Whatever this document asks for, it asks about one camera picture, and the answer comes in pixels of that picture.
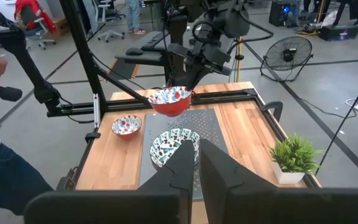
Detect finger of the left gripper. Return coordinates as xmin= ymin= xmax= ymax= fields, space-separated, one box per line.
xmin=191 ymin=67 xmax=209 ymax=93
xmin=183 ymin=70 xmax=195 ymax=90

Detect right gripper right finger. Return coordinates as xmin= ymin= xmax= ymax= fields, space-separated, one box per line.
xmin=198 ymin=138 xmax=358 ymax=224

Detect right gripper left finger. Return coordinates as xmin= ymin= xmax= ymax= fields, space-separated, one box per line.
xmin=23 ymin=139 xmax=196 ymax=224

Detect red floral mini bowl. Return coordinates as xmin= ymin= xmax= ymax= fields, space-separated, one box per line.
xmin=147 ymin=86 xmax=193 ymax=118
xmin=111 ymin=114 xmax=143 ymax=141

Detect teal floral mini bowl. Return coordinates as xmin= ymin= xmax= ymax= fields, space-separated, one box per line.
xmin=149 ymin=128 xmax=202 ymax=171

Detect black desk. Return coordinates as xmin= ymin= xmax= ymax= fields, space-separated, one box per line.
xmin=115 ymin=29 xmax=175 ymax=82

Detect grey perforated metal riser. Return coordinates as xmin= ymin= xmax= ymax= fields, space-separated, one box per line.
xmin=137 ymin=108 xmax=230 ymax=200

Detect black keyboard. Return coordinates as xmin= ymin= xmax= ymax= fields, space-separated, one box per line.
xmin=140 ymin=30 xmax=170 ymax=52

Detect black computer mouse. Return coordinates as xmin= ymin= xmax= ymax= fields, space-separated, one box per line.
xmin=125 ymin=47 xmax=144 ymax=57

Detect yellow black striped mat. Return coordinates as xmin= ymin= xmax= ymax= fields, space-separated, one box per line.
xmin=108 ymin=58 xmax=141 ymax=80

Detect black round fan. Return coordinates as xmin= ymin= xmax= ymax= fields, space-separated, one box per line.
xmin=259 ymin=35 xmax=314 ymax=83

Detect green plant white pot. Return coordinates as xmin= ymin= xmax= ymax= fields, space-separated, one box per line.
xmin=268 ymin=133 xmax=325 ymax=185

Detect black computer tower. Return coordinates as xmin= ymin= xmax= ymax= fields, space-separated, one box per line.
xmin=268 ymin=0 xmax=293 ymax=27

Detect person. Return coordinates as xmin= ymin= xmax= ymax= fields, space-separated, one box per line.
xmin=0 ymin=115 xmax=55 ymax=224
xmin=124 ymin=0 xmax=147 ymax=35

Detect white office chair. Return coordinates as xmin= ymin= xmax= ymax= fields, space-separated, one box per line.
xmin=94 ymin=0 xmax=126 ymax=44

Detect white bag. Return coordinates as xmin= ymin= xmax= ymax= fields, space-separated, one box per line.
xmin=321 ymin=9 xmax=339 ymax=28

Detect black case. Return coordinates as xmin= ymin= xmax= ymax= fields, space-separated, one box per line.
xmin=318 ymin=24 xmax=358 ymax=42

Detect cardboard box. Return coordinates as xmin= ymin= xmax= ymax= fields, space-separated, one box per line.
xmin=52 ymin=17 xmax=71 ymax=37

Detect grey office chair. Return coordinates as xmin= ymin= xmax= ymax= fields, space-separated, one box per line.
xmin=14 ymin=0 xmax=58 ymax=50

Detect red jacket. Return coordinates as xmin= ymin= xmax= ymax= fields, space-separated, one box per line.
xmin=14 ymin=0 xmax=58 ymax=34

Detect person's hand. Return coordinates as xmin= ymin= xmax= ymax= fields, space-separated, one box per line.
xmin=0 ymin=55 xmax=9 ymax=88

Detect black clamp bracket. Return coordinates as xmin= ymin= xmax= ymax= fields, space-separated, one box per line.
xmin=261 ymin=101 xmax=284 ymax=122

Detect thin black cable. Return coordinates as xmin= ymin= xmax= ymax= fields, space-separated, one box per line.
xmin=314 ymin=63 xmax=358 ymax=167

